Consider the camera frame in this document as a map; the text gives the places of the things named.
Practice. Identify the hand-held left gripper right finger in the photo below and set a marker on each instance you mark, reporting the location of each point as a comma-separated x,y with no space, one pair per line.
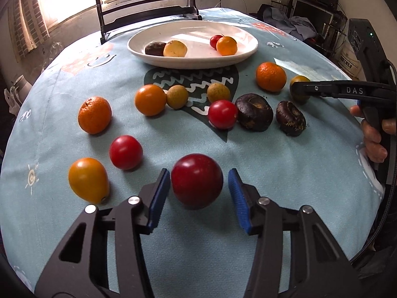
239,198

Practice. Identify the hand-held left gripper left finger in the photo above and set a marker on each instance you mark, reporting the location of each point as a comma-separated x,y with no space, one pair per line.
158,198

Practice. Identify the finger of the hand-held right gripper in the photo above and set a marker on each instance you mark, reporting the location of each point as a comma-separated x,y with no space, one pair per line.
341,89

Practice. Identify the large dark red plum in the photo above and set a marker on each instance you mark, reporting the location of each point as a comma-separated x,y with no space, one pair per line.
197,180

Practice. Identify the yellow-green kumquat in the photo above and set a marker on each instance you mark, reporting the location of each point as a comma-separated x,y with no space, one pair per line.
300,79

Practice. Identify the dark water chestnut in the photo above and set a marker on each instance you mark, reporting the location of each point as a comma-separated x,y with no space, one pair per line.
154,49
254,111
290,118

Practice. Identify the orange tangerine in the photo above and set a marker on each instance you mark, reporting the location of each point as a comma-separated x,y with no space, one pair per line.
94,115
270,76

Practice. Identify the pear-shaped yellow-orange tomato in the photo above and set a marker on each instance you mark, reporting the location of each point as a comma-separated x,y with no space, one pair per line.
88,179

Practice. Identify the round orange tomato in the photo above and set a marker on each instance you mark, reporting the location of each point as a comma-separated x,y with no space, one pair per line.
226,46
150,100

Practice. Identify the brown longan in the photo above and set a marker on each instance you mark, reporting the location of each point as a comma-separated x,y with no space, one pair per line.
218,92
177,96

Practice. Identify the white oval plate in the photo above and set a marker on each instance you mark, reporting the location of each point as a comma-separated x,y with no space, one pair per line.
192,34

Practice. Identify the person's right hand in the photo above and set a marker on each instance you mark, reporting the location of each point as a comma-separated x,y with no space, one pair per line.
370,136

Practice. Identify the dark monitor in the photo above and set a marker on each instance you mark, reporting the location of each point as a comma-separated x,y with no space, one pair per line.
311,14

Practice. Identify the pile of blue-grey clothes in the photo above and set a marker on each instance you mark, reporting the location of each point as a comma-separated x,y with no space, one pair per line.
291,21

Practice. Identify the small red cherry tomato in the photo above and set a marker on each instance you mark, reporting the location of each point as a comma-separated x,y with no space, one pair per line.
213,41

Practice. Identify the yellow fruit with brown spot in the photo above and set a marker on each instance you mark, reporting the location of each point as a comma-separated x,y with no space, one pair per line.
175,48

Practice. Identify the white jug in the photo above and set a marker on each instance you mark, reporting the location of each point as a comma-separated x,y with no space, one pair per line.
21,85

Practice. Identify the round painted table screen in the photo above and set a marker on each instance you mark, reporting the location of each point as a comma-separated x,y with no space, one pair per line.
145,6

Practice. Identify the brick-pattern curtain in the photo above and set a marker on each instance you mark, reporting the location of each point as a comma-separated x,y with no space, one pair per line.
28,15

